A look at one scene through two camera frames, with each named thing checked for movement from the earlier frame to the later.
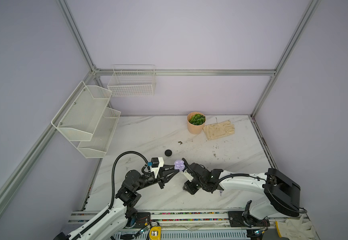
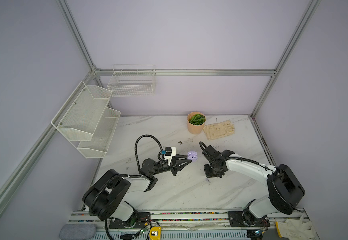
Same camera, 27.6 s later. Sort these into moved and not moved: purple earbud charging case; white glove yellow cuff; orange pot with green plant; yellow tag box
Moved: purple earbud charging case
Not moved: orange pot with green plant; yellow tag box; white glove yellow cuff
